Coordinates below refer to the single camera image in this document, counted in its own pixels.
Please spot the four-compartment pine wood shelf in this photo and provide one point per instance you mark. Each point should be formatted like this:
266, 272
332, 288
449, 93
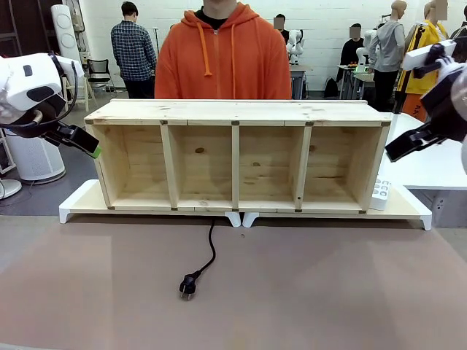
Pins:
237, 160

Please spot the person in orange hoodie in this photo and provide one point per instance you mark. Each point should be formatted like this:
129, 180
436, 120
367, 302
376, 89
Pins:
222, 54

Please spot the black backpack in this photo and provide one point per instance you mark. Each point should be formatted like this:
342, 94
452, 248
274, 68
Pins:
331, 88

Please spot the white power strip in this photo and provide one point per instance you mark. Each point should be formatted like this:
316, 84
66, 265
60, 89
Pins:
381, 193

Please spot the person in plaid shirt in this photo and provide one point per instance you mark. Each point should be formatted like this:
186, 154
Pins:
133, 51

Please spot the white-legged wooden riser stand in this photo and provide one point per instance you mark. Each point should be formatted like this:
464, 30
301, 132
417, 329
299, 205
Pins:
401, 208
87, 200

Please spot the grey background desk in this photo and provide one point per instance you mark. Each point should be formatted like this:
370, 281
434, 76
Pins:
299, 78

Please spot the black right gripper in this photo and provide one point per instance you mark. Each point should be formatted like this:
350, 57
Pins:
443, 104

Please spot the seated person in black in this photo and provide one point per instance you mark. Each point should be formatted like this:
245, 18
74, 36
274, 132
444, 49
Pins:
352, 49

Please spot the white side table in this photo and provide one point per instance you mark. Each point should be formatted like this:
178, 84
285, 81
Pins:
434, 164

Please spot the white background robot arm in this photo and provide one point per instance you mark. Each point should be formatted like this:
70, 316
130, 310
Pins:
294, 45

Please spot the mannequin in grey hoodie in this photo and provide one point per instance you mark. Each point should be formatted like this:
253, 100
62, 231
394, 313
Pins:
388, 47

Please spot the standing person in dark top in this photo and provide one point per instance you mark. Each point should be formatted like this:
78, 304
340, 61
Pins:
281, 27

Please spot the mannequin in yellow jacket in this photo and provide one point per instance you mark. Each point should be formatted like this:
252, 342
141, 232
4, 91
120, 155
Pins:
425, 78

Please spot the black mesh office chair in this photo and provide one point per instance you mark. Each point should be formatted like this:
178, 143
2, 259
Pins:
98, 71

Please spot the white fan base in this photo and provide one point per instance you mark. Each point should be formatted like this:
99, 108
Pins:
9, 187

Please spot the white standing air conditioner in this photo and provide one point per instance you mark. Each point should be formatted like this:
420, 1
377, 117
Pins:
65, 33

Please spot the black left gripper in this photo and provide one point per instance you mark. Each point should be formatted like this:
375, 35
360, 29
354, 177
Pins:
60, 134

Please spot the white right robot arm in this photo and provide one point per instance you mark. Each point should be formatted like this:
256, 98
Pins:
427, 56

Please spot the white round air purifier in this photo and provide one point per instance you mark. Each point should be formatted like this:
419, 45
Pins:
36, 160

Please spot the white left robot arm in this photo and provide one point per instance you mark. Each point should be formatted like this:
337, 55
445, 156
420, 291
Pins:
29, 85

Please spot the light wooden stool frame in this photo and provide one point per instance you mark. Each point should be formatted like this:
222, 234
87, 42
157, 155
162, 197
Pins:
82, 93

